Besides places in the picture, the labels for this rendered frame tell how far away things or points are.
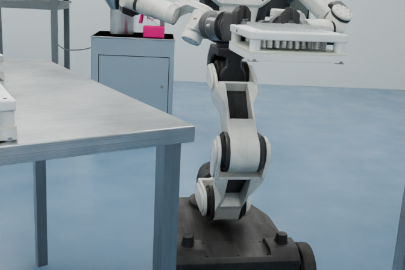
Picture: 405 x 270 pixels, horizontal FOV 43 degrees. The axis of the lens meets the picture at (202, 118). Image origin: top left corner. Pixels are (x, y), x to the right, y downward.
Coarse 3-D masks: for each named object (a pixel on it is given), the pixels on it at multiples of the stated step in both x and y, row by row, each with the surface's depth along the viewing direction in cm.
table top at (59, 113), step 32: (32, 64) 178; (32, 96) 126; (64, 96) 128; (96, 96) 130; (128, 96) 132; (32, 128) 98; (64, 128) 99; (96, 128) 100; (128, 128) 101; (160, 128) 102; (192, 128) 106; (0, 160) 87; (32, 160) 89
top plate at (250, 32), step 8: (232, 24) 145; (240, 32) 132; (248, 32) 124; (256, 32) 122; (264, 32) 123; (272, 32) 123; (280, 32) 123; (288, 32) 125; (296, 32) 126; (304, 32) 128; (328, 32) 132; (280, 40) 124; (288, 40) 124; (296, 40) 124; (304, 40) 124; (312, 40) 125; (320, 40) 125; (328, 40) 125; (336, 40) 126; (344, 40) 126
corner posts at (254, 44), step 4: (232, 32) 144; (232, 36) 144; (236, 36) 144; (240, 36) 144; (232, 40) 144; (236, 40) 144; (252, 40) 123; (256, 40) 123; (260, 40) 124; (252, 44) 123; (256, 44) 123; (260, 44) 124; (336, 44) 127; (340, 44) 126; (344, 44) 127; (252, 48) 124; (256, 48) 123; (336, 48) 127; (340, 48) 127; (336, 52) 127; (340, 52) 127
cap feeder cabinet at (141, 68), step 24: (96, 48) 384; (120, 48) 385; (144, 48) 387; (168, 48) 388; (96, 72) 388; (120, 72) 389; (144, 72) 390; (168, 72) 392; (144, 96) 395; (168, 96) 396
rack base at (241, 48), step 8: (232, 48) 142; (240, 48) 133; (248, 48) 128; (248, 56) 124; (256, 56) 124; (264, 56) 124; (272, 56) 124; (280, 56) 124; (288, 56) 125; (296, 56) 125; (304, 56) 125; (312, 56) 126; (320, 56) 126; (328, 56) 126; (336, 56) 127; (344, 56) 127
